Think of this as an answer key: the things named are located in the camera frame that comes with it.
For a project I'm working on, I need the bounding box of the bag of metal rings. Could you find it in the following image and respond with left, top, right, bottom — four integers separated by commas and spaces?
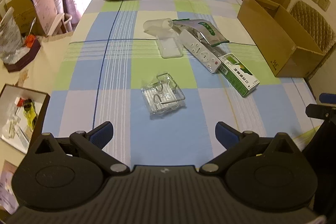
141, 72, 186, 119

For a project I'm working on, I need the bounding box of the clear plastic cup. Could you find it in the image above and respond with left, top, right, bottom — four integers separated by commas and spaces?
143, 18, 173, 37

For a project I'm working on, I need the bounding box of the silver green foil pouch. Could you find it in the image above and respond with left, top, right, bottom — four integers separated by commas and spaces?
173, 19, 230, 47

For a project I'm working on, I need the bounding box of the green white spray box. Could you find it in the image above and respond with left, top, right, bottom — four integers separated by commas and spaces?
218, 53, 260, 98

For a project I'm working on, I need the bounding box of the clear plastic tray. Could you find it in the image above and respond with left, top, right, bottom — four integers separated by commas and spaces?
156, 36, 183, 59

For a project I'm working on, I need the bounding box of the brown cardboard box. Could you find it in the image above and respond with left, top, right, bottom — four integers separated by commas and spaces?
238, 0, 324, 78

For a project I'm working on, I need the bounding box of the quilted brown chair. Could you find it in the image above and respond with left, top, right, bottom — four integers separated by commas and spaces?
289, 1, 335, 54

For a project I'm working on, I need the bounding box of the white remote control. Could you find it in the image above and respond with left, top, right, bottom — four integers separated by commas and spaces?
178, 30, 221, 74

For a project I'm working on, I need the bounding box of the checkered tablecloth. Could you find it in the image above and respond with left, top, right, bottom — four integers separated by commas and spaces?
43, 0, 321, 166

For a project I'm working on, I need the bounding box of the brown side tray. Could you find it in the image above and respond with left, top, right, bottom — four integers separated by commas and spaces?
2, 34, 41, 73

